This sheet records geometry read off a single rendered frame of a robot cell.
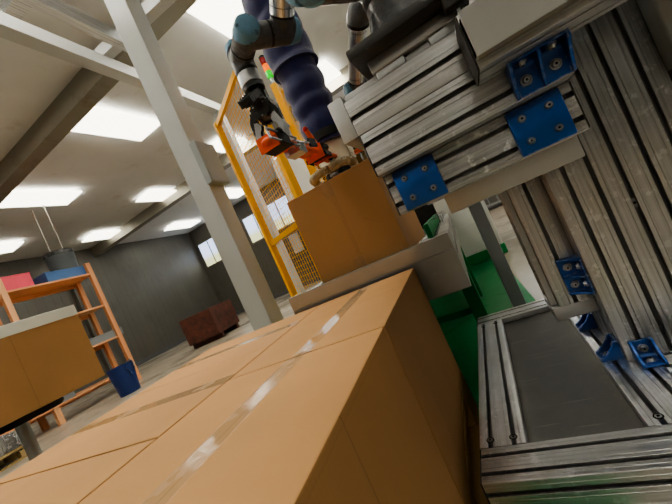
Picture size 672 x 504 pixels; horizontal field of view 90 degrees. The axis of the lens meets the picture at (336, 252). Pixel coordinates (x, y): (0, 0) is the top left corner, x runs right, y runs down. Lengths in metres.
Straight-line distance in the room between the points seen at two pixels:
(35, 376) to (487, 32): 2.07
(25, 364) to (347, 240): 1.54
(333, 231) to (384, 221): 0.22
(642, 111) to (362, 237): 0.88
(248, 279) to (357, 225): 1.19
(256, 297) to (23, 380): 1.18
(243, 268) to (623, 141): 2.03
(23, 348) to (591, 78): 2.24
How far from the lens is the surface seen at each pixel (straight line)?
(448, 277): 1.29
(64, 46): 3.89
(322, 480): 0.37
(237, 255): 2.38
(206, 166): 2.47
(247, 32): 1.18
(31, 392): 2.10
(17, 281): 7.73
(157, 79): 2.83
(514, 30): 0.60
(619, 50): 0.94
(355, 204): 1.36
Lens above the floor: 0.71
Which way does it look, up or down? level
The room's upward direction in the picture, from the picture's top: 24 degrees counter-clockwise
